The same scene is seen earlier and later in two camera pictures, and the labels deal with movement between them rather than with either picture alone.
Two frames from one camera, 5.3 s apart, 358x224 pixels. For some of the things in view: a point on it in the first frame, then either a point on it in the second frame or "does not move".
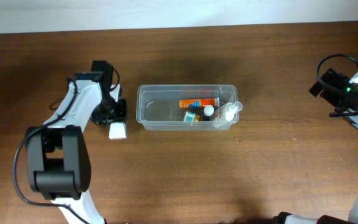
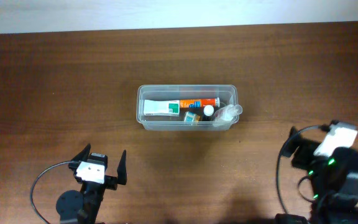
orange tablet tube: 199,103 does not move
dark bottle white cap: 207,114 does not move
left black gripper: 120,116 to 112,182
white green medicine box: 117,130 to 155,107
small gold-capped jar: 191,117 does not move
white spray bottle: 227,114 does not move
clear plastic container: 188,106 does not move
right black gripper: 329,95 to 308,147
